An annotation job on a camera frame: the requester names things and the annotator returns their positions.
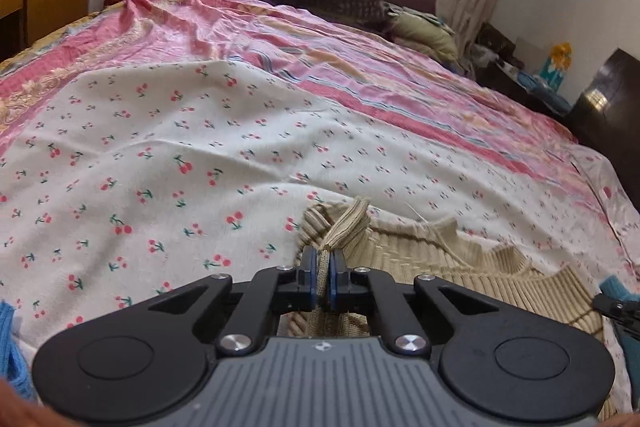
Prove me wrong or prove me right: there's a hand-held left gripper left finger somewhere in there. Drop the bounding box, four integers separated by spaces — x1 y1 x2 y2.
145 247 321 355

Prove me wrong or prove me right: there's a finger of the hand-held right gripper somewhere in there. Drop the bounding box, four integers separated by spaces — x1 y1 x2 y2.
592 292 640 338

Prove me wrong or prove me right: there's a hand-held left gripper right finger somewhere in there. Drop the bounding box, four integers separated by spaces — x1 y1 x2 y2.
327 248 501 355

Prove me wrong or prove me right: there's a beige striped knit sweater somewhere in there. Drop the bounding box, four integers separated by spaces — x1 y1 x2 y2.
290 197 606 340

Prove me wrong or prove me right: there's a teal towel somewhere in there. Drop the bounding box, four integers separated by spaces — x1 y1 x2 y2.
600 274 640 358

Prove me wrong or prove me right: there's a cherry print bed sheet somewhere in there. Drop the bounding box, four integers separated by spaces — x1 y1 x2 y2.
0 59 640 408

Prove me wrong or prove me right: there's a dark wooden headboard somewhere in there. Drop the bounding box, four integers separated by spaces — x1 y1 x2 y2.
565 48 640 168

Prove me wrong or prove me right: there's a pink patterned bed sheet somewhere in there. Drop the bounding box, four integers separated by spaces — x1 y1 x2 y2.
0 0 640 258

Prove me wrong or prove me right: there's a yellow and blue carton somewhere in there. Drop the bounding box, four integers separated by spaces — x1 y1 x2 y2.
542 42 573 90

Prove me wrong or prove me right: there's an olive pillow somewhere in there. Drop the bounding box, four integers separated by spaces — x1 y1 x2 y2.
390 9 461 62

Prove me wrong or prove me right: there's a plaid blanket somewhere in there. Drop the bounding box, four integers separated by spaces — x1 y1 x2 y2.
330 0 396 25

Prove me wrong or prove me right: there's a dark nightstand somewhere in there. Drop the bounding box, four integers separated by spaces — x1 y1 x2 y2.
472 24 573 115

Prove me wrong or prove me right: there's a blue knit garment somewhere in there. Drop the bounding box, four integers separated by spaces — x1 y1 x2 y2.
0 302 37 400

